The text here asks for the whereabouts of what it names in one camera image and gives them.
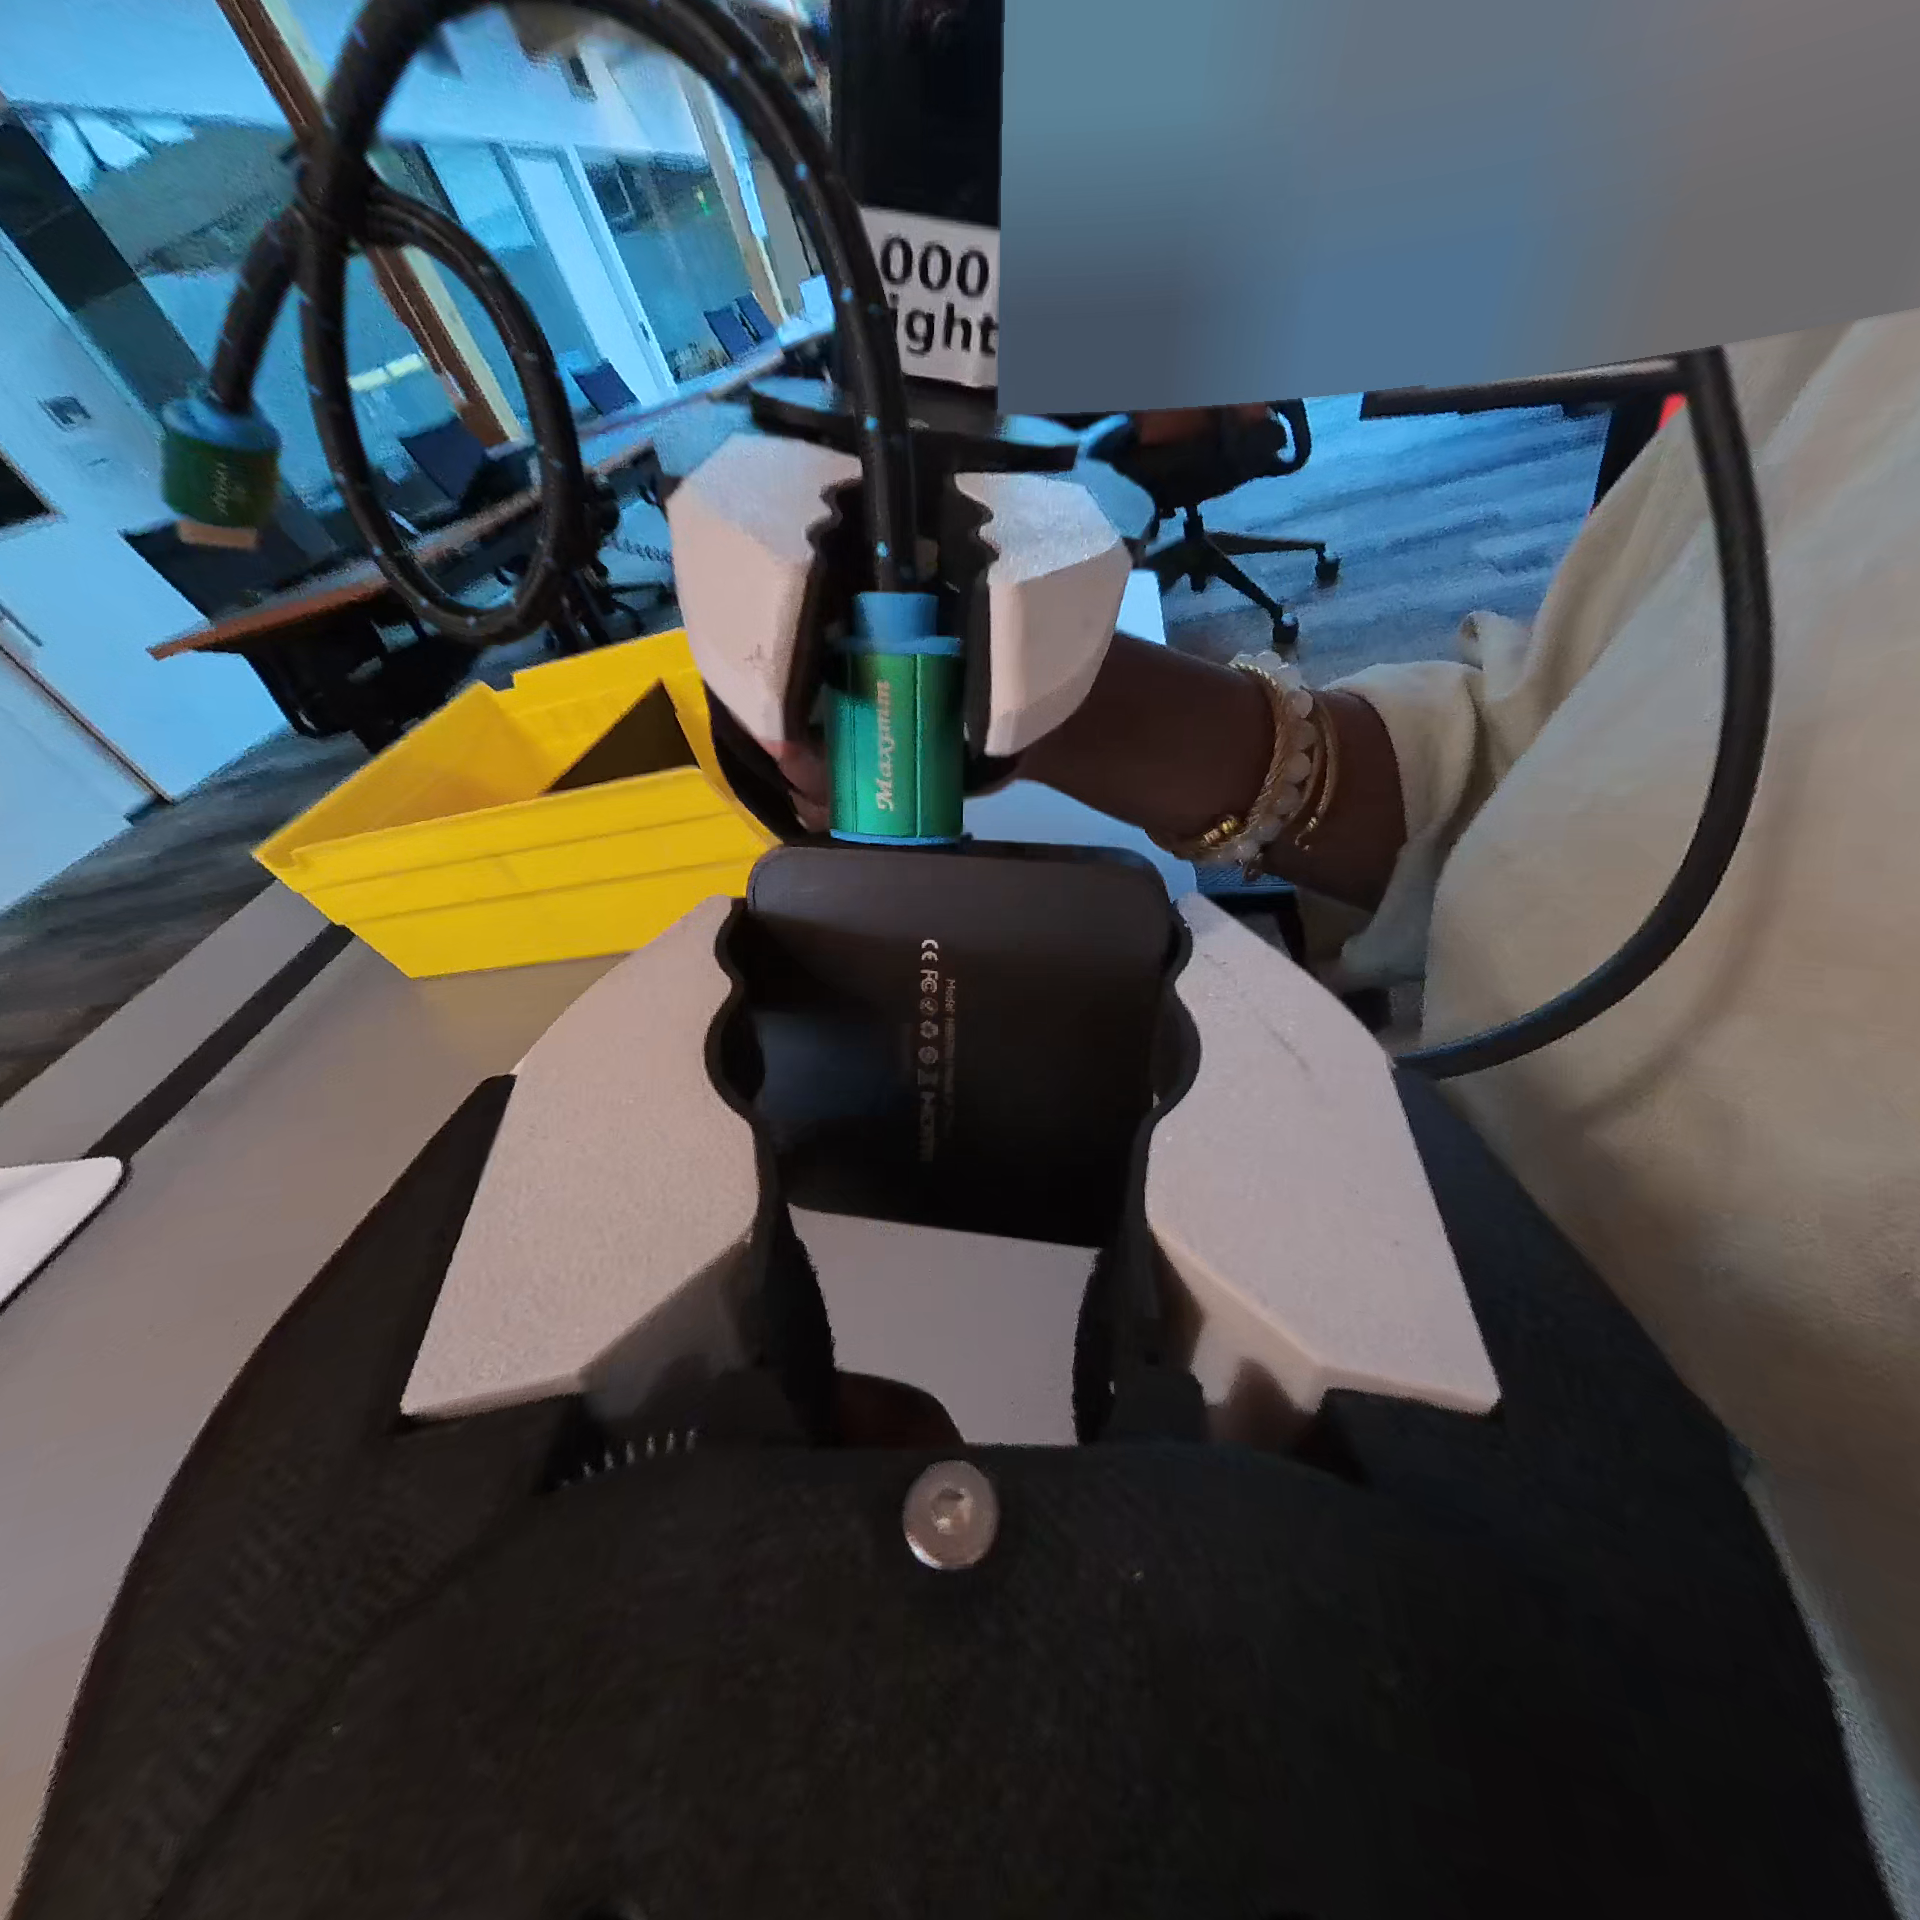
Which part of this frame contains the person in cream sweater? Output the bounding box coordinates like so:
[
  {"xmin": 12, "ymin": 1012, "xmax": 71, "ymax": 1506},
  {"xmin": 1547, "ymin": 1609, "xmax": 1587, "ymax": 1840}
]
[{"xmin": 1320, "ymin": 315, "xmax": 1920, "ymax": 1920}]

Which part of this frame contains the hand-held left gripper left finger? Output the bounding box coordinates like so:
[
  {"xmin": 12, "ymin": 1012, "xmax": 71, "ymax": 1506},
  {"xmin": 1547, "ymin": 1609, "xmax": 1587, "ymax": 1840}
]
[{"xmin": 401, "ymin": 897, "xmax": 840, "ymax": 1449}]

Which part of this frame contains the person's right hand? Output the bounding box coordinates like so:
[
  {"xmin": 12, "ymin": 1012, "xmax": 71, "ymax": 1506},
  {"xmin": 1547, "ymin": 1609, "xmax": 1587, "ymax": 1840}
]
[{"xmin": 983, "ymin": 631, "xmax": 1260, "ymax": 849}]

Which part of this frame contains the green plug braided hdmi cable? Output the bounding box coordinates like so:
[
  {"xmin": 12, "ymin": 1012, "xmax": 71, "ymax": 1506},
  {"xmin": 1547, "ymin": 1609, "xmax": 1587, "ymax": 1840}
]
[{"xmin": 157, "ymin": 0, "xmax": 973, "ymax": 850}]

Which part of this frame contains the yellow divided plastic bin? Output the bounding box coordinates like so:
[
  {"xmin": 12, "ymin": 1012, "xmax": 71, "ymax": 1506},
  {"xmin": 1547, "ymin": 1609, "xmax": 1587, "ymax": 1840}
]
[{"xmin": 252, "ymin": 631, "xmax": 752, "ymax": 980}]

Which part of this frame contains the black hub adapter cable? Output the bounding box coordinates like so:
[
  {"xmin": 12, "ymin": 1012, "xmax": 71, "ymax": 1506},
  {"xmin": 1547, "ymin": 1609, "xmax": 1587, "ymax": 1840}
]
[{"xmin": 1394, "ymin": 345, "xmax": 1776, "ymax": 1086}]

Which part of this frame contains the long desk with black chairs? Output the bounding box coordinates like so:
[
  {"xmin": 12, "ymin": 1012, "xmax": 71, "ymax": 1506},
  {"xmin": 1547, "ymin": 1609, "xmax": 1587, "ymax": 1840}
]
[{"xmin": 151, "ymin": 300, "xmax": 818, "ymax": 746}]

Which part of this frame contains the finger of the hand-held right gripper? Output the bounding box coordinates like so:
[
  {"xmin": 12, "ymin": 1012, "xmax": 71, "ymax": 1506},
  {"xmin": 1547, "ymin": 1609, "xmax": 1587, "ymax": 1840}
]
[
  {"xmin": 663, "ymin": 432, "xmax": 867, "ymax": 760},
  {"xmin": 952, "ymin": 471, "xmax": 1135, "ymax": 758}
]

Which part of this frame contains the black hub adapter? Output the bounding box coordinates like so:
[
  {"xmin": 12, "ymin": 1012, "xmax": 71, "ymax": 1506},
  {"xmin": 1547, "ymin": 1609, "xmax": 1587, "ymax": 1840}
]
[{"xmin": 745, "ymin": 843, "xmax": 1177, "ymax": 1251}]

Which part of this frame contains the gold wrist bracelet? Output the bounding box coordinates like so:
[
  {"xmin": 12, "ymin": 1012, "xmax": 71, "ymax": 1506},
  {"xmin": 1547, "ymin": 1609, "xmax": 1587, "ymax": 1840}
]
[{"xmin": 1147, "ymin": 652, "xmax": 1337, "ymax": 881}]

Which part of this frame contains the brown office chair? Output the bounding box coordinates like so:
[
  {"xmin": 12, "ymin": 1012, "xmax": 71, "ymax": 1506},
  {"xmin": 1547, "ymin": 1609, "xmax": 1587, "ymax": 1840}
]
[{"xmin": 1084, "ymin": 398, "xmax": 1345, "ymax": 649}]

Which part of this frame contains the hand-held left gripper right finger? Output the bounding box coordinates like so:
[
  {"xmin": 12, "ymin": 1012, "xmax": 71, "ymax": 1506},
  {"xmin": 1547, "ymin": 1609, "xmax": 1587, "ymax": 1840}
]
[{"xmin": 1069, "ymin": 894, "xmax": 1504, "ymax": 1455}]

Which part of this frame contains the white board stand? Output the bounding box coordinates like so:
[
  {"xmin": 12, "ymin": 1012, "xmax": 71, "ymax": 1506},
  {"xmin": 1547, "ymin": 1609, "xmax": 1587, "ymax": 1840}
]
[{"xmin": 0, "ymin": 1155, "xmax": 127, "ymax": 1308}]

